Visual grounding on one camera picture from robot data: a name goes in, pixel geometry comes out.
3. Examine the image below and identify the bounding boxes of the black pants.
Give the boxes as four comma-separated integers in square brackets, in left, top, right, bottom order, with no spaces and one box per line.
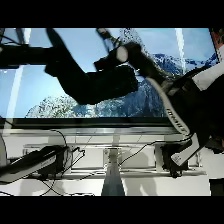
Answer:
[0,28,140,106]

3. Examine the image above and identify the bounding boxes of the silver frame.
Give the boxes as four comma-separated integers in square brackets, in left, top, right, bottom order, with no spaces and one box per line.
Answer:
[0,127,224,197]

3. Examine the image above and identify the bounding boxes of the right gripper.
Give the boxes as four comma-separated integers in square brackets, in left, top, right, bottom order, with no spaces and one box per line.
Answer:
[94,47,120,72]

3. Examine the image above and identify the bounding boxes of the black cable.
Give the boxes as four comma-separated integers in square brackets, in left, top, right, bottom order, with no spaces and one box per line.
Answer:
[39,129,87,197]
[119,140,158,166]

